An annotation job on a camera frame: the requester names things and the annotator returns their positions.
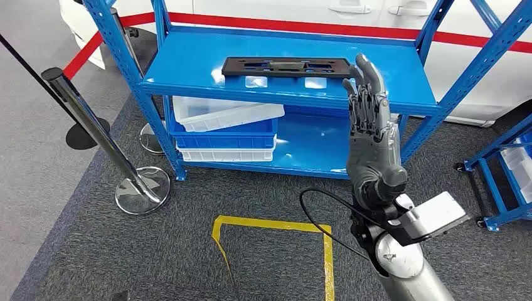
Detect white car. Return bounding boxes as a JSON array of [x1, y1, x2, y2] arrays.
[[58, 0, 532, 127]]

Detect blue metal shelf rack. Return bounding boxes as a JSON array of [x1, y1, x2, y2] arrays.
[[83, 0, 532, 181]]

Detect chrome stanchion post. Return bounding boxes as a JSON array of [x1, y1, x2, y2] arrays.
[[109, 7, 167, 156], [40, 67, 171, 216]]

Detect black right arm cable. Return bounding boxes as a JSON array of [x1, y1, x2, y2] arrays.
[[299, 188, 375, 263]]

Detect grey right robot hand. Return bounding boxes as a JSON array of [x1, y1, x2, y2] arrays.
[[342, 53, 410, 209]]

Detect black stanchion post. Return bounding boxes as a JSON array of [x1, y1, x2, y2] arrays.
[[0, 33, 111, 151]]

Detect clear white plastic bin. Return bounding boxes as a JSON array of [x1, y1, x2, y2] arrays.
[[172, 96, 286, 133]]

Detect small blue metal rack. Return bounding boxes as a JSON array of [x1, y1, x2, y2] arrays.
[[455, 112, 532, 233]]

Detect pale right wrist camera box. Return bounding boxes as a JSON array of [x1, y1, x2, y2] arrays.
[[396, 191, 471, 246]]

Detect black plastic car part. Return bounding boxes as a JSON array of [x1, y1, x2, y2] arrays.
[[221, 56, 354, 80]]

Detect red barrier belt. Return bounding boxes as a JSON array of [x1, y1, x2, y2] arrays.
[[62, 11, 532, 80]]

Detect white bins in small rack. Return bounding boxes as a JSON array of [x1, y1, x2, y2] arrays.
[[501, 143, 532, 204]]

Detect yellow floor tape square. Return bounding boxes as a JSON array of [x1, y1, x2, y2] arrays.
[[211, 215, 336, 301]]

